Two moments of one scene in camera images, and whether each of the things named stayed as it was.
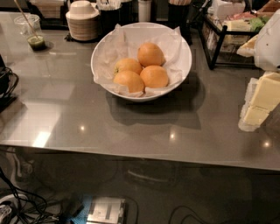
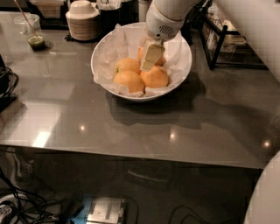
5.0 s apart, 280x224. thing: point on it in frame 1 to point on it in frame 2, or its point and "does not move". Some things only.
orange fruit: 127,64 does not move
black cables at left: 9,81 does not move
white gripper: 269,48 to 159,25
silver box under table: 106,210 does not move
